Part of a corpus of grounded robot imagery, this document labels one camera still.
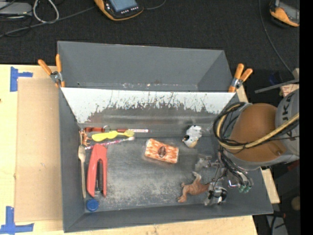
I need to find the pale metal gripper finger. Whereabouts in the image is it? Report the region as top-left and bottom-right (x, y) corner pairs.
(203, 193), (227, 207)
(207, 183), (227, 195)

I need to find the grey toy animal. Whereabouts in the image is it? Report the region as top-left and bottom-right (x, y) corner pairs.
(194, 156), (213, 172)

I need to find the brown toy dog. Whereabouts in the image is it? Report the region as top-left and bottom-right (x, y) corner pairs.
(177, 171), (211, 204)

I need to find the white toy bird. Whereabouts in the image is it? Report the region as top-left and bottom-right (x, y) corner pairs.
(181, 124), (203, 149)

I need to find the orange patterned packet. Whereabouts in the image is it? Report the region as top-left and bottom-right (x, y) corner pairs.
(144, 138), (180, 165)

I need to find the grey metal bin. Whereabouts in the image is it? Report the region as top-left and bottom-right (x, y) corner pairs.
(57, 40), (274, 233)

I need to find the red and white pen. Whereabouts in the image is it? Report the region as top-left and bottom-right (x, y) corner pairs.
(116, 128), (150, 134)

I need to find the pink striped toothbrush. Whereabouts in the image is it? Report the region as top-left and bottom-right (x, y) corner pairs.
(84, 136), (135, 150)

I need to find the yellow plastic piece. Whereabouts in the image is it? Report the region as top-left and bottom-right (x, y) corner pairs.
(91, 129), (135, 142)

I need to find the red stapler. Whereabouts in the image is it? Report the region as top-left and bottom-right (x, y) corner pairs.
(86, 143), (109, 198)

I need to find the blue bottle cap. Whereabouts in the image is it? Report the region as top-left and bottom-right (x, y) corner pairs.
(85, 198), (100, 212)

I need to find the red-brown keyring tool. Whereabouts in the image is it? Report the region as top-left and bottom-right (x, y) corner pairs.
(82, 125), (110, 133)

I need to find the pale wooden spoon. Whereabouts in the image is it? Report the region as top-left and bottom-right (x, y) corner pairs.
(78, 144), (88, 199)

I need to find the small brown toy deer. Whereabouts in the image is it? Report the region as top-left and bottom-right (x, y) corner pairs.
(79, 129), (92, 147)

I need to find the brown cardboard board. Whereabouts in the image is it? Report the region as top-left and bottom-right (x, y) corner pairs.
(14, 77), (65, 223)

